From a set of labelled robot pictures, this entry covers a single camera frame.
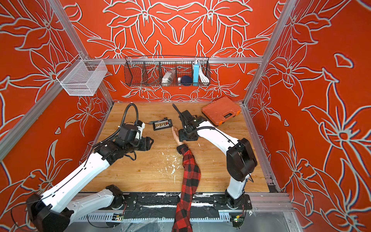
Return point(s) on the black wire wall basket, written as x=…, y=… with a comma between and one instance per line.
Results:
x=141, y=71

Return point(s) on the mannequin hand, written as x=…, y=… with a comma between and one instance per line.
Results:
x=176, y=136

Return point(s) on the clear plastic wall bin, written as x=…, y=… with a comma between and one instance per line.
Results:
x=83, y=78

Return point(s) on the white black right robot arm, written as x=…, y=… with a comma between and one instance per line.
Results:
x=240, y=158

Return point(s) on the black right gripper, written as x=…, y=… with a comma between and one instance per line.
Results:
x=182, y=138

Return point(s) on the black charging board yellow connectors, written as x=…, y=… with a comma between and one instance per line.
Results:
x=162, y=124

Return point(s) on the silver pouch in basket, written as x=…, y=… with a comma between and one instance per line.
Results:
x=168, y=78

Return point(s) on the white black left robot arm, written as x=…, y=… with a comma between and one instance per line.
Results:
x=56, y=209

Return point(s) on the red black plaid sleeve arm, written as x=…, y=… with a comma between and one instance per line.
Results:
x=190, y=183

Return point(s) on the orange tool case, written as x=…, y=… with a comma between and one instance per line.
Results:
x=221, y=110

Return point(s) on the dark blue round object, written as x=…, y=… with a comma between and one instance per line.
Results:
x=186, y=80

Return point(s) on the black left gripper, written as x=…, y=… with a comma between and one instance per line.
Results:
x=147, y=144

